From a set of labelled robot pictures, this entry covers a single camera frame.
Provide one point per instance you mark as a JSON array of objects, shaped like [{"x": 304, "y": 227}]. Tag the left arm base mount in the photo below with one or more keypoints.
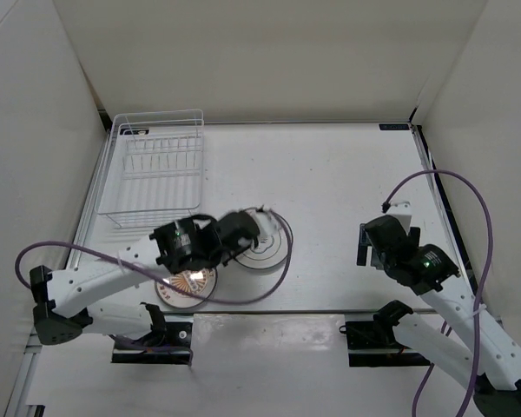
[{"x": 170, "y": 346}]

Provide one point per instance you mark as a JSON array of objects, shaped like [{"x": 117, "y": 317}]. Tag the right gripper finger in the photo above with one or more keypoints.
[
  {"x": 364, "y": 249},
  {"x": 414, "y": 235}
]

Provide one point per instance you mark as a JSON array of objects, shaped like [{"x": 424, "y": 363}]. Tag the white wire dish rack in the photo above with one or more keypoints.
[{"x": 152, "y": 172}]

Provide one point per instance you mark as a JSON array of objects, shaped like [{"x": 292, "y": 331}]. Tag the white plate orange pattern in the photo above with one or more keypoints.
[{"x": 188, "y": 289}]

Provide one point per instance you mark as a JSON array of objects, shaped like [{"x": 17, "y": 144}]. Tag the white plate green rim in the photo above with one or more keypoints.
[{"x": 267, "y": 256}]

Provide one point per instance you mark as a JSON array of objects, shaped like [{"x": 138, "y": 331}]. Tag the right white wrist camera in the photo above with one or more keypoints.
[{"x": 402, "y": 211}]

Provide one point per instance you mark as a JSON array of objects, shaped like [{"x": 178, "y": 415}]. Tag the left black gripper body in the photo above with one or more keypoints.
[{"x": 226, "y": 258}]

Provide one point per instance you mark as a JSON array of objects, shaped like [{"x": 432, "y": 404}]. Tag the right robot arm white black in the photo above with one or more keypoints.
[{"x": 484, "y": 359}]

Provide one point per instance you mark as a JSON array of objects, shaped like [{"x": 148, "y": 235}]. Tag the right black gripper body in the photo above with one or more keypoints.
[{"x": 387, "y": 262}]

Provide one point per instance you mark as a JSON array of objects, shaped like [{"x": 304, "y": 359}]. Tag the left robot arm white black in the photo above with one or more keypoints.
[{"x": 71, "y": 302}]

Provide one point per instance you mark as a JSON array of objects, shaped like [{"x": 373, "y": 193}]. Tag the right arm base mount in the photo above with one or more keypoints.
[{"x": 371, "y": 343}]

